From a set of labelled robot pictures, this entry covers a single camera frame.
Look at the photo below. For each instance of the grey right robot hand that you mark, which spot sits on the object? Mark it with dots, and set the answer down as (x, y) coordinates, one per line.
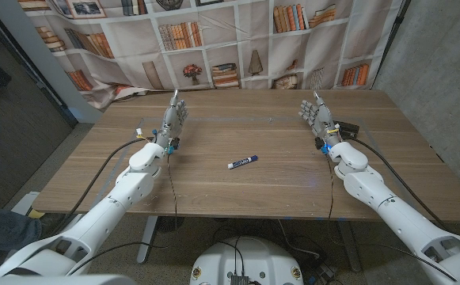
(322, 120)

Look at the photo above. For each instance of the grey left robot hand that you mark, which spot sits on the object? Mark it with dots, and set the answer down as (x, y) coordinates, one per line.
(171, 122)

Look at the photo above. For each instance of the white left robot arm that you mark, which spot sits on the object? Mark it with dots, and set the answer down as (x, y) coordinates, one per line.
(107, 210)

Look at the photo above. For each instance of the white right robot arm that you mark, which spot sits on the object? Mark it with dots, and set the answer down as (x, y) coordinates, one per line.
(392, 213)

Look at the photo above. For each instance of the black stapler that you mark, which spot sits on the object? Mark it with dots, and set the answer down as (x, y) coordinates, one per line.
(350, 128)

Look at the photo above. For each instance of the blue and white marker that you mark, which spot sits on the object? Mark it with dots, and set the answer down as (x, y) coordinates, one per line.
(242, 162)

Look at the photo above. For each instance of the printed bookshelf backdrop cloth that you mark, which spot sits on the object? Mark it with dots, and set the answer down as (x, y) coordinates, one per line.
(221, 51)

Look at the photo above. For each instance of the black backdrop stand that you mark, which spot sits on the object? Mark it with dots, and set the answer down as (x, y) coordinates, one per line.
(391, 39)

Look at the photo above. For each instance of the grey metal table leg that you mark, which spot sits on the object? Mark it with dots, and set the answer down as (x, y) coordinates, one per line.
(349, 245)
(147, 241)

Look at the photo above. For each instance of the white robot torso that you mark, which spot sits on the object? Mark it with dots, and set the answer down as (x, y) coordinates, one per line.
(253, 261)

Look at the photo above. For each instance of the yellow pad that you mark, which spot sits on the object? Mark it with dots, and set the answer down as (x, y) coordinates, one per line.
(35, 214)

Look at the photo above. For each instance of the white floor platform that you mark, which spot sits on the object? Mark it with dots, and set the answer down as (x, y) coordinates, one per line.
(25, 202)

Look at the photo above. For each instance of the person leg in blue jeans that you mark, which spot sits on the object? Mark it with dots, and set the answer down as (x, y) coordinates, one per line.
(0, 233)

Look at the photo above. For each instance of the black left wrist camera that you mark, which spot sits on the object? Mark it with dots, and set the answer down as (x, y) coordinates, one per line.
(175, 143)

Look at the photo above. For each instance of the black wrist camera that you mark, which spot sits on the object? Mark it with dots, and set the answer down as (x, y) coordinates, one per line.
(319, 143)
(175, 143)

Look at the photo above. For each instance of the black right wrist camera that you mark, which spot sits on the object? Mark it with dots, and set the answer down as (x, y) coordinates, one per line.
(319, 143)

